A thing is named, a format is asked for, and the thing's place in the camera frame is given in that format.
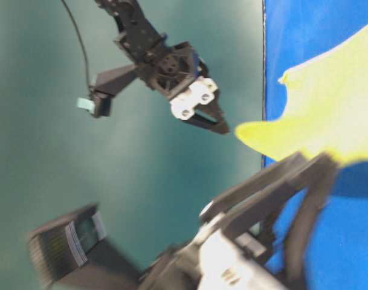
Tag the yellow-green microfiber towel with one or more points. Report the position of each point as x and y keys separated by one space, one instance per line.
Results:
x=326 y=108

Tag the black far wrist camera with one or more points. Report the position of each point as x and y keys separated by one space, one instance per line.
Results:
x=107 y=85

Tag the black near wrist camera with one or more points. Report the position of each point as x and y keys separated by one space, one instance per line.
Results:
x=74 y=251

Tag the blue mesh table cloth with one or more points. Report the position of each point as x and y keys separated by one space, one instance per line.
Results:
x=297 y=31

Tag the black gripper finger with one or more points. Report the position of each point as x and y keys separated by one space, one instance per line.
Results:
x=318 y=177

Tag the black far robot arm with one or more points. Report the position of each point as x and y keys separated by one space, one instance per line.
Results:
x=236 y=236

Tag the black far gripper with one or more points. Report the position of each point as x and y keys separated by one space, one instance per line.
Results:
x=180 y=75

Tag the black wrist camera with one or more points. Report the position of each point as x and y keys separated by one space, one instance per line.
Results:
x=74 y=251
x=107 y=85

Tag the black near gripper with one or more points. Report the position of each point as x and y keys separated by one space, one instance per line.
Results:
x=211 y=260

